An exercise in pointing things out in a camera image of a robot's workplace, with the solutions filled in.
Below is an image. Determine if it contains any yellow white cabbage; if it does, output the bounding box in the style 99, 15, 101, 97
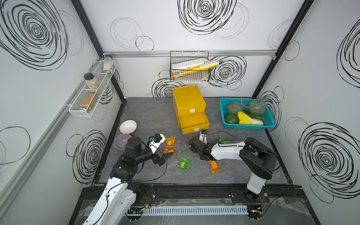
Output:
237, 112, 263, 126

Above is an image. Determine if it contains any clear jar far shelf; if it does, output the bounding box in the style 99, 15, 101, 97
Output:
103, 54, 113, 72

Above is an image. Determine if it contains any yellow white package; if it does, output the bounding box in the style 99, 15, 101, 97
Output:
171, 58, 219, 79

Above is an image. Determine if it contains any green cookie packet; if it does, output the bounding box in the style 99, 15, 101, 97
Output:
177, 157, 191, 172
217, 135, 231, 144

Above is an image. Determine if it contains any yellow drawer cabinet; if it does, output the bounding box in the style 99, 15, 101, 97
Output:
172, 85, 206, 127

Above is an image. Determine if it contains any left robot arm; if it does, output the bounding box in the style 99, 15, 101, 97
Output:
83, 134, 173, 225

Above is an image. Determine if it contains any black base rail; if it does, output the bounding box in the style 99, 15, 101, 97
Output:
81, 182, 306, 206

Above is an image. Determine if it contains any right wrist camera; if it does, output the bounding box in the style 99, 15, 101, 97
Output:
199, 129, 207, 144

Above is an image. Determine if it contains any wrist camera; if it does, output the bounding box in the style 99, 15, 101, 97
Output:
148, 134, 166, 154
199, 129, 207, 144

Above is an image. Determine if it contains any white slotted cable duct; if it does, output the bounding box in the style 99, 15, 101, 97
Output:
126, 205, 248, 216

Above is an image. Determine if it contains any white orange bowl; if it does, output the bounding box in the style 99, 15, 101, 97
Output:
119, 120, 137, 135

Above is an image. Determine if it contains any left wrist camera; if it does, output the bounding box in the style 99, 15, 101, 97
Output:
148, 134, 166, 154

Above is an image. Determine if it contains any black camera cable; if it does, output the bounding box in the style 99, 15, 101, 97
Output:
206, 130, 236, 143

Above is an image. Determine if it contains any right green melon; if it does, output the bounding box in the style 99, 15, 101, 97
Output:
248, 99, 266, 115

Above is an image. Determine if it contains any orange cookie packet large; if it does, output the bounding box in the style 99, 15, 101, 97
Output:
163, 145, 176, 157

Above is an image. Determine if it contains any green melon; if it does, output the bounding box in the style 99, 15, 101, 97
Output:
248, 99, 266, 115
226, 101, 243, 115

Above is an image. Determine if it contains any yellow drawer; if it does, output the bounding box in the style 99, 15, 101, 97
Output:
178, 112, 210, 135

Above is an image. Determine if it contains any green cucumber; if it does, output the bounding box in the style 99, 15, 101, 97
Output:
243, 110, 265, 121

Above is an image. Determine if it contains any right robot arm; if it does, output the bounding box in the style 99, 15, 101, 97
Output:
188, 137, 278, 203

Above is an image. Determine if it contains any left green melon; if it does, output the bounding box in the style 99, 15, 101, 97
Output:
226, 101, 243, 115

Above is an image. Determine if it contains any teal plastic basket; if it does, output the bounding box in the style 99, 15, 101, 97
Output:
219, 97, 275, 130

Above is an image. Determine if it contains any black wire wall basket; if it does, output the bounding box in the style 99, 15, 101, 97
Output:
170, 51, 210, 82

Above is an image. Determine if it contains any black lid spice jar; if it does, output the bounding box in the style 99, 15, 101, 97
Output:
84, 73, 102, 94

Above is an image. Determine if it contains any white wire wall shelf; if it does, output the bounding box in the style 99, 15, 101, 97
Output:
68, 57, 117, 118

